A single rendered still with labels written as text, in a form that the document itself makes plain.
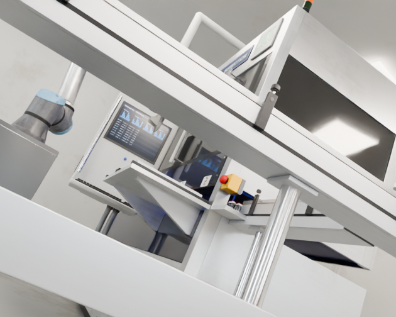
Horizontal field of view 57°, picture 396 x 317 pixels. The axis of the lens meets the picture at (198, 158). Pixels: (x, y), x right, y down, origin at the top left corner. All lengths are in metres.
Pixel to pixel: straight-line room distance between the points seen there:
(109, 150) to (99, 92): 2.16
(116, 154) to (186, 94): 1.86
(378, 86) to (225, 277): 1.46
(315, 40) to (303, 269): 1.22
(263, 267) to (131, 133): 1.92
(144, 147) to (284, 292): 1.37
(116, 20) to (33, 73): 3.78
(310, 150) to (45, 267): 0.60
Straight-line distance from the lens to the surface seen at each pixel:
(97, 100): 4.63
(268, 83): 1.93
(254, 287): 0.84
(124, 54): 0.74
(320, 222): 1.21
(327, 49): 2.26
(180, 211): 1.69
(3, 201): 0.68
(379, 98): 2.45
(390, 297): 4.32
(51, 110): 1.66
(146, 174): 1.56
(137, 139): 2.62
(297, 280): 1.91
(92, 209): 4.55
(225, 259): 1.69
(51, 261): 0.69
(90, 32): 0.74
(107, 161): 2.56
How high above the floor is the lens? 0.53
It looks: 18 degrees up
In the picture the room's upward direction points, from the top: 25 degrees clockwise
